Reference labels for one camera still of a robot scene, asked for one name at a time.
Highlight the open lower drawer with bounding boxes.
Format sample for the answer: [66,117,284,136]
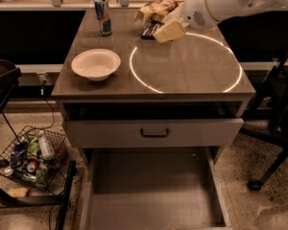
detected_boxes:
[79,148,232,230]

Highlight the yellow sponge block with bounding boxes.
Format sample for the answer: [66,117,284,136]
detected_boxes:
[8,187,28,197]

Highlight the black office chair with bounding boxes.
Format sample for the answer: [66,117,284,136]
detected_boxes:
[240,49,288,191]

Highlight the clear plastic bottle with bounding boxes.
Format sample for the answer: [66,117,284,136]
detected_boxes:
[38,130,55,161]

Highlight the blue silver energy drink can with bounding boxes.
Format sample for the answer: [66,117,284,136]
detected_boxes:
[94,0,112,36]

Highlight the white paper bowl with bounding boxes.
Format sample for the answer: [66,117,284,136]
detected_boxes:
[71,49,121,81]

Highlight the grey counter cabinet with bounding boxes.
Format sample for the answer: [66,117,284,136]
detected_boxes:
[50,7,256,230]

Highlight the black wire basket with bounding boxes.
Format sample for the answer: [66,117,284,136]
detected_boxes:
[0,126,68,188]

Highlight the crumpled chip bag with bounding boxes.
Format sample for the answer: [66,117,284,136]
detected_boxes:
[133,0,179,25]

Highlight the black drawer handle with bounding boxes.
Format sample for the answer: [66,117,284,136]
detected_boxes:
[140,128,170,138]

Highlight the grey upper drawer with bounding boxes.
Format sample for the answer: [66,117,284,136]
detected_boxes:
[63,118,243,149]

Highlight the black power cable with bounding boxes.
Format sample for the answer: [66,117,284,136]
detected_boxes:
[25,80,57,136]

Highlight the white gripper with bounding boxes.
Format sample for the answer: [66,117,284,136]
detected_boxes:
[153,0,219,43]

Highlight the black rolling cart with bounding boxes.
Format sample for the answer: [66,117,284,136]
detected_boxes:
[0,59,77,230]

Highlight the red soda can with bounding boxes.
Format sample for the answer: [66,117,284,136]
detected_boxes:
[26,160,39,173]

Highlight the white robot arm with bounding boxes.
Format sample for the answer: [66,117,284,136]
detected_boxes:
[153,0,288,43]

